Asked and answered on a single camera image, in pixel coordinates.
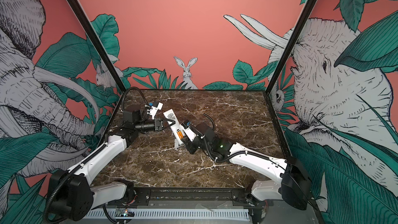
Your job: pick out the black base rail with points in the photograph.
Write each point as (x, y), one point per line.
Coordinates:
(242, 197)

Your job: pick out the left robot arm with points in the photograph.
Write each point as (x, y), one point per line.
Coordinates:
(70, 194)

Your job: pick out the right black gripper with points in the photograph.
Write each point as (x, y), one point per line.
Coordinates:
(189, 145)

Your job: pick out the left black frame post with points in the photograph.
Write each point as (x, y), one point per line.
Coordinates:
(94, 38)

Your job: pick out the right black frame post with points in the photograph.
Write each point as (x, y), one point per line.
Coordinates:
(307, 10)

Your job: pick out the orange battery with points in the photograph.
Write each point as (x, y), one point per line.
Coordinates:
(180, 135)

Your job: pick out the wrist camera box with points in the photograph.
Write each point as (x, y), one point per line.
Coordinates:
(188, 131)
(153, 108)

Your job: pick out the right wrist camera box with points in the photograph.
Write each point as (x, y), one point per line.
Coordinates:
(188, 131)

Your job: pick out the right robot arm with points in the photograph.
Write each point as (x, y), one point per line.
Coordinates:
(290, 180)

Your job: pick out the white remote control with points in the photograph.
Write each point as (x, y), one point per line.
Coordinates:
(169, 114)

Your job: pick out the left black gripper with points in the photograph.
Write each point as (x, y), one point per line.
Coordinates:
(157, 122)

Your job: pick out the black frame post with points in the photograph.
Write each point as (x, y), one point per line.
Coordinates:
(307, 10)
(94, 38)

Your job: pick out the white slotted cable duct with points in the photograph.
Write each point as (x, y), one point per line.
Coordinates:
(164, 213)

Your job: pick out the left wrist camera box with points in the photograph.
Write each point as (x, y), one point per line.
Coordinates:
(153, 108)

